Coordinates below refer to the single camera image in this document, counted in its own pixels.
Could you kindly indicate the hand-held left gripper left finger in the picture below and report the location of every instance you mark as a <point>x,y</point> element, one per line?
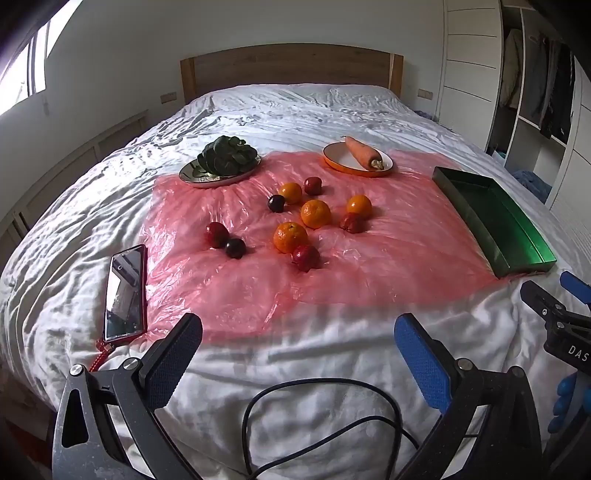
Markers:
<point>178,355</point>

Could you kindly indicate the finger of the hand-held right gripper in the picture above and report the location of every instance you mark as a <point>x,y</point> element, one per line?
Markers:
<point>577,286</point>
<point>540,297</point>

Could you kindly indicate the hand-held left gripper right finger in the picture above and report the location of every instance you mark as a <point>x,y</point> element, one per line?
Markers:
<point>422,355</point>

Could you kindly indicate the green rectangular tray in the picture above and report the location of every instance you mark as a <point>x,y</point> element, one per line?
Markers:
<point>494,217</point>

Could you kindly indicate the dark purple plum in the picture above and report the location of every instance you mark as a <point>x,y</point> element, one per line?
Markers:
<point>235,248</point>
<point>276,203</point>

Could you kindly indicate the red strawberry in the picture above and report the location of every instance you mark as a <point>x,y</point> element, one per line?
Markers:
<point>216,234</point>

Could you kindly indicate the small red apple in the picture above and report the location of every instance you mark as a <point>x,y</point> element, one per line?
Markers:
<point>305,257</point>
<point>353,223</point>
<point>313,185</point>

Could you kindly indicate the orange mandarin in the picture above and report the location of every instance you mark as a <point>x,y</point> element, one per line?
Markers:
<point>291,193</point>
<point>290,237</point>
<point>316,213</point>
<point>359,206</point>

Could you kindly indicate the person's right hand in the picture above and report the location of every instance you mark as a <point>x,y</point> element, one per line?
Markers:
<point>565,401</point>

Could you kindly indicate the smartphone in red case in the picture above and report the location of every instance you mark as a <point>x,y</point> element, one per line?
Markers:
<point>124,295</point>

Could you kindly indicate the pink plastic sheet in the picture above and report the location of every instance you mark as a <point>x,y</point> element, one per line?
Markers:
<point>392,258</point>

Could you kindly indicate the blue cloth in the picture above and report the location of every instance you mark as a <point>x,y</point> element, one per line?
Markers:
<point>535,182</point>

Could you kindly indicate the patterned oval plate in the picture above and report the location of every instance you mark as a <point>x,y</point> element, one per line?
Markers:
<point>194,177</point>

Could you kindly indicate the black hanging jacket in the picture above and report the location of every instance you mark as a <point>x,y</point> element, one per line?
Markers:
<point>561,92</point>

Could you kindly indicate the green bok choy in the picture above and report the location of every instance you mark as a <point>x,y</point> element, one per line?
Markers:
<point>226,154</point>

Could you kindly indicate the grey hanging jacket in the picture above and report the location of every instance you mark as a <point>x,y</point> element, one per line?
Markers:
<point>535,78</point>

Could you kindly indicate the orange carrot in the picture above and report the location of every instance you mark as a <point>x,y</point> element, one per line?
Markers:
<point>362,150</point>

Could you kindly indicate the orange rimmed white plate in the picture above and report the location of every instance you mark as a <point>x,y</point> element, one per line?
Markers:
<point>339,157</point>

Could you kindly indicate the beige hanging jacket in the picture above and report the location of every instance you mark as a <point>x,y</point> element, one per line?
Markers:
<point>510,69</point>

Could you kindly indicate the white wardrobe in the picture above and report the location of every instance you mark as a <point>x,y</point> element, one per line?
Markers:
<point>471,46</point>

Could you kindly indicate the window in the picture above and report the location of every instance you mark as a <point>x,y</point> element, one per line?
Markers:
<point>21,87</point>

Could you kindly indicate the wooden bed headboard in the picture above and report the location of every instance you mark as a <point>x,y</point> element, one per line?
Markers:
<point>286,64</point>

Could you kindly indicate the wall socket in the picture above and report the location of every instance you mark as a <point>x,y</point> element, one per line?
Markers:
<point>425,93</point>
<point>168,97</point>

